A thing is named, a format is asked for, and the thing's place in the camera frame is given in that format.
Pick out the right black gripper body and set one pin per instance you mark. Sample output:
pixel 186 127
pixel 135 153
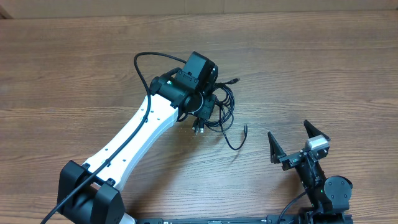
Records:
pixel 291 160

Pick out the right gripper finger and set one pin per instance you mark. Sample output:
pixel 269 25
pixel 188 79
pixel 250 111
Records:
pixel 276 152
pixel 313 131

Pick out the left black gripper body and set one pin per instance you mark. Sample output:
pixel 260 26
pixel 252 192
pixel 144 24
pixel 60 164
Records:
pixel 206 109

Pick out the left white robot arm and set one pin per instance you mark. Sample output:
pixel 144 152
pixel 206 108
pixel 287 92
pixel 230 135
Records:
pixel 91 192

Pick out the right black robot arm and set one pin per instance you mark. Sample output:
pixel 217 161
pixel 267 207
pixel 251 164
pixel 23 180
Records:
pixel 329 196

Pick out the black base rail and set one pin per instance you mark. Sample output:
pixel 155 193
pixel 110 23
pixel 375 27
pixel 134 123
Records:
pixel 242 220

